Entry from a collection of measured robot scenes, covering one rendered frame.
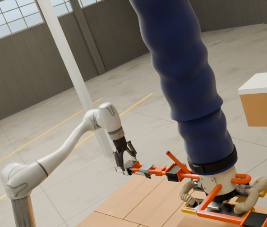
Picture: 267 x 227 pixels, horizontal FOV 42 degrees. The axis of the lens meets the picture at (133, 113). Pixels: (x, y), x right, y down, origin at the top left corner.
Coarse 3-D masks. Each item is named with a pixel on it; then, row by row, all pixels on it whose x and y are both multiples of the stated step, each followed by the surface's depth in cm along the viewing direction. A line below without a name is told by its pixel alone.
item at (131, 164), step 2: (128, 160) 210; (130, 160) 209; (126, 162) 209; (128, 162) 208; (130, 162) 207; (132, 162) 206; (134, 162) 205; (136, 162) 204; (138, 162) 205; (124, 164) 207; (126, 164) 206; (128, 164) 205; (130, 164) 204; (132, 164) 203; (134, 164) 203; (136, 164) 204; (126, 166) 203; (128, 166) 203; (130, 166) 202; (132, 166) 202; (134, 166) 203; (132, 172) 202; (134, 172) 203
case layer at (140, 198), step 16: (144, 176) 340; (128, 192) 322; (144, 192) 312; (160, 192) 302; (176, 192) 293; (192, 192) 285; (112, 208) 306; (128, 208) 297; (144, 208) 289; (160, 208) 281; (176, 208) 273; (80, 224) 300; (96, 224) 292; (112, 224) 283; (128, 224) 276; (144, 224) 268; (160, 224) 261; (176, 224) 254
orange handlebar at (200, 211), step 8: (136, 168) 199; (152, 168) 194; (160, 168) 188; (184, 176) 174; (192, 176) 171; (240, 176) 156; (248, 176) 153; (216, 192) 152; (208, 200) 148; (200, 208) 144; (200, 216) 142; (208, 216) 139; (216, 216) 136; (224, 216) 134; (232, 216) 132
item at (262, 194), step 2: (250, 182) 168; (240, 184) 169; (244, 184) 166; (246, 184) 166; (248, 184) 166; (250, 184) 167; (266, 188) 160; (264, 190) 160; (266, 190) 160; (260, 192) 159; (262, 192) 159; (264, 192) 159; (266, 192) 160; (260, 194) 158; (262, 194) 158; (264, 194) 158; (260, 196) 158; (262, 196) 158
